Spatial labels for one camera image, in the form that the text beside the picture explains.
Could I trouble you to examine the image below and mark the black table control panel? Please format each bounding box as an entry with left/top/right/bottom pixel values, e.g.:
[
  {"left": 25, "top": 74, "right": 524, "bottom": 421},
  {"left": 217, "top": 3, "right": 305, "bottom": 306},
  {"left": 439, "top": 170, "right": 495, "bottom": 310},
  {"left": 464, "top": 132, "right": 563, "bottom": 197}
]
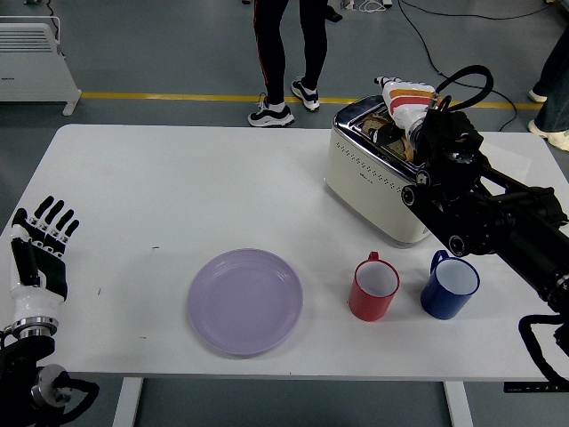
[{"left": 503, "top": 381, "right": 552, "bottom": 393}]

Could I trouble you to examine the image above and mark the person in black leggings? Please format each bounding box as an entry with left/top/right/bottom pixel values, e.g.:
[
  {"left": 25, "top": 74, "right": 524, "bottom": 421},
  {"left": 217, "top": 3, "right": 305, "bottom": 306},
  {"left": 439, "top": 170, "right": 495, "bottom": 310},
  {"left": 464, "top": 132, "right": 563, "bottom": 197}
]
[{"left": 247, "top": 0, "right": 343, "bottom": 129}]

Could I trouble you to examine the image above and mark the long black floor cable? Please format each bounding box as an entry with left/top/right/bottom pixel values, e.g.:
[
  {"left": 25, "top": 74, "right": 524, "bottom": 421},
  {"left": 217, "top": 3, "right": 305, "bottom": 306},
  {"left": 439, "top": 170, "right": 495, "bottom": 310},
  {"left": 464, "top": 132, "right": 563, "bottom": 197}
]
[{"left": 397, "top": 0, "right": 520, "bottom": 133}]

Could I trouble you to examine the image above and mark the purple plate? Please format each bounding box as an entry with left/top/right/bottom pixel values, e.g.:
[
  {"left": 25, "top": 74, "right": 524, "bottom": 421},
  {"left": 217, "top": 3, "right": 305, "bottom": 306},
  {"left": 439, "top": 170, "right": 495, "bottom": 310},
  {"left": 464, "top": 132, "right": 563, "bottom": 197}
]
[{"left": 186, "top": 247, "right": 305, "bottom": 359}]

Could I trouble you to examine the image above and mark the white paper sheet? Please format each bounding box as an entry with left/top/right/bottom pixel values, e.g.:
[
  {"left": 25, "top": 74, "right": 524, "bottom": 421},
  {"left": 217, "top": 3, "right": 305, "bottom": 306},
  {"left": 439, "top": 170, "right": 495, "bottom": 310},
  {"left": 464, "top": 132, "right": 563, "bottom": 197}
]
[{"left": 480, "top": 135, "right": 533, "bottom": 180}]

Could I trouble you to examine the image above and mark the white table leg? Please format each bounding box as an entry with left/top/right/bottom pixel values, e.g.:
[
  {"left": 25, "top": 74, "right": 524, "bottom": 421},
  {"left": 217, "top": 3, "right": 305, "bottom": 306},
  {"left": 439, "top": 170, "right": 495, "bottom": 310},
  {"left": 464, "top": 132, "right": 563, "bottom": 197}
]
[
  {"left": 443, "top": 380, "right": 475, "bottom": 427},
  {"left": 111, "top": 376, "right": 144, "bottom": 427}
]

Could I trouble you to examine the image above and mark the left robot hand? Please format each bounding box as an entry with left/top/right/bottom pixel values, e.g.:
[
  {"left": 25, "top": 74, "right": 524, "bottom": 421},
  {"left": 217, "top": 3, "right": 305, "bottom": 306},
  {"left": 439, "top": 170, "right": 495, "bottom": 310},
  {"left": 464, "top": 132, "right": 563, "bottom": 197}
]
[{"left": 9, "top": 195, "right": 81, "bottom": 324}]

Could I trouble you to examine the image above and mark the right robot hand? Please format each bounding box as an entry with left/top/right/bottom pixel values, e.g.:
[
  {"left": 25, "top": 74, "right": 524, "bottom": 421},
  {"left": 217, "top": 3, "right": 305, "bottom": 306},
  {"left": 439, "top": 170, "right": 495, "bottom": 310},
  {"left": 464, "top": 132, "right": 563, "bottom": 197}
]
[{"left": 373, "top": 76, "right": 439, "bottom": 143}]

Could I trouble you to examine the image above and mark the bread slice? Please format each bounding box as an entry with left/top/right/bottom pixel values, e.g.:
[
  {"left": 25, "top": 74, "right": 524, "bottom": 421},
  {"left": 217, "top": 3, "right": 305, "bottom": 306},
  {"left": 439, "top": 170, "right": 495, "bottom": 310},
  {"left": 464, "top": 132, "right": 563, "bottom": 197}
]
[{"left": 362, "top": 113, "right": 417, "bottom": 161}]

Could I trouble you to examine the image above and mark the blue mug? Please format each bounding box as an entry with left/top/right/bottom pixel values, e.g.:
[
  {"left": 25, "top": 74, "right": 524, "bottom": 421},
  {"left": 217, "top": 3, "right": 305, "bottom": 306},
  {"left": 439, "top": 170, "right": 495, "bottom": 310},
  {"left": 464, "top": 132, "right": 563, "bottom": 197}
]
[{"left": 420, "top": 249, "right": 481, "bottom": 321}]

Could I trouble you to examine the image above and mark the white panel heater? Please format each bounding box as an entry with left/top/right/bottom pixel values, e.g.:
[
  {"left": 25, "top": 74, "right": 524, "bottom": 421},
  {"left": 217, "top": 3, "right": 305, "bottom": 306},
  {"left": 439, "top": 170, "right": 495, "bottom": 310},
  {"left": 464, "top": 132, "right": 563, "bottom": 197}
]
[{"left": 0, "top": 16, "right": 83, "bottom": 117}]

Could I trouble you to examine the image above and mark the red mug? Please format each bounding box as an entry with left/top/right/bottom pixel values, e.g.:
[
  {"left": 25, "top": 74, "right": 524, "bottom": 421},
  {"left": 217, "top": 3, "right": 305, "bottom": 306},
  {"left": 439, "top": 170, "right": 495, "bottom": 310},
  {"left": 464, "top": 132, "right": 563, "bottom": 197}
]
[{"left": 348, "top": 251, "right": 401, "bottom": 323}]

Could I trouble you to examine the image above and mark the cream and chrome toaster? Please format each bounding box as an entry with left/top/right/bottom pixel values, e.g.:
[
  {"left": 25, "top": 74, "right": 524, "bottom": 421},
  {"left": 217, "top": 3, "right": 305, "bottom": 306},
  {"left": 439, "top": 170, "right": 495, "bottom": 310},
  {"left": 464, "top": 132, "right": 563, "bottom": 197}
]
[{"left": 323, "top": 94, "right": 433, "bottom": 249}]

